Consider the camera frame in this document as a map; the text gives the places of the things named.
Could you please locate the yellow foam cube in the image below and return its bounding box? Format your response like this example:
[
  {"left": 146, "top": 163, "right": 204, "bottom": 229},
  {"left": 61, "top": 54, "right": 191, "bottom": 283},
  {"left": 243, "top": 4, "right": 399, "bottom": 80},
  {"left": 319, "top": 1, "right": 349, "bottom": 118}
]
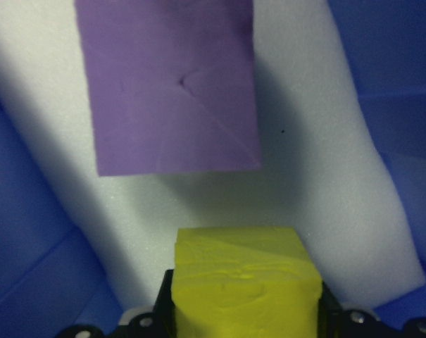
[{"left": 172, "top": 227, "right": 322, "bottom": 338}]

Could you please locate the purple foam cube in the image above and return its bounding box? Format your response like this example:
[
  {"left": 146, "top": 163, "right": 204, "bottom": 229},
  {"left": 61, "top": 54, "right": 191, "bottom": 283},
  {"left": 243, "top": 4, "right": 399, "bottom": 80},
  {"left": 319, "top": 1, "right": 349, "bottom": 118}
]
[{"left": 74, "top": 0, "right": 263, "bottom": 177}]

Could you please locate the white foam sheet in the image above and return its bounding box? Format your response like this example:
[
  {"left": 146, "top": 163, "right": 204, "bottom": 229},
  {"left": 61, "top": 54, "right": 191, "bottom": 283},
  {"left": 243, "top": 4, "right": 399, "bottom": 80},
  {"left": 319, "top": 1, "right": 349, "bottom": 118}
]
[{"left": 0, "top": 0, "right": 426, "bottom": 316}]

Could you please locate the blue plastic storage bin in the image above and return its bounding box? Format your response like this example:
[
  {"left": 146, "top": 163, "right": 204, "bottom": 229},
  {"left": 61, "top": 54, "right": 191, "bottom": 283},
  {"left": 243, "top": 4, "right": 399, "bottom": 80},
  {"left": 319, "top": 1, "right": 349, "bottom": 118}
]
[{"left": 0, "top": 0, "right": 426, "bottom": 338}]

